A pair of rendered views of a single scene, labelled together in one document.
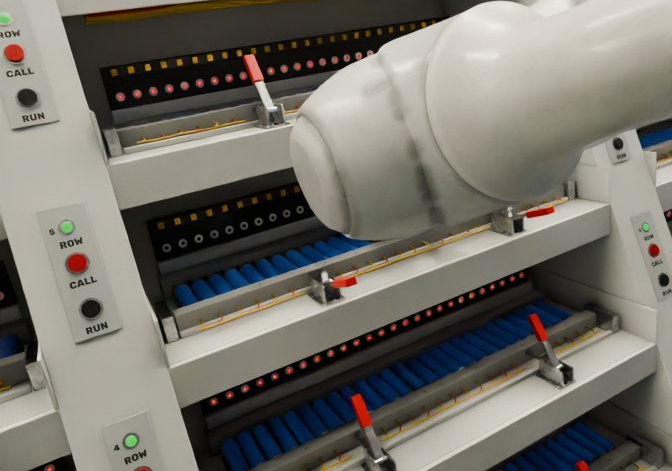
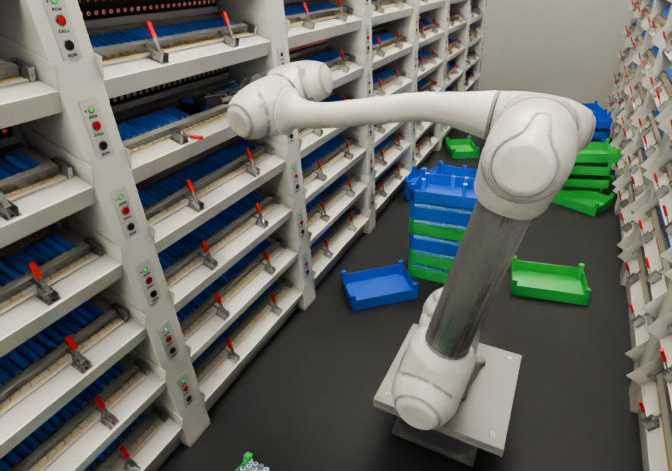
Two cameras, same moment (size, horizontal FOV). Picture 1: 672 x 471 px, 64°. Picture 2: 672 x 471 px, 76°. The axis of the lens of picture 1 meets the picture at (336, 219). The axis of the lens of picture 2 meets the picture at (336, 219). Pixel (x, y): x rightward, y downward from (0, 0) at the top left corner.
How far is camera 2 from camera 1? 71 cm
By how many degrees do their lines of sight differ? 47
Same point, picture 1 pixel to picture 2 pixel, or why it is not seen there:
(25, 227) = (74, 108)
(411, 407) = (202, 184)
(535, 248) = not seen: hidden behind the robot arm
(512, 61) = (294, 110)
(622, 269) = not seen: hidden behind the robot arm
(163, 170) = (123, 83)
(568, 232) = not seen: hidden behind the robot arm
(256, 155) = (157, 77)
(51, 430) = (90, 194)
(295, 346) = (171, 160)
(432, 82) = (276, 109)
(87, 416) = (104, 188)
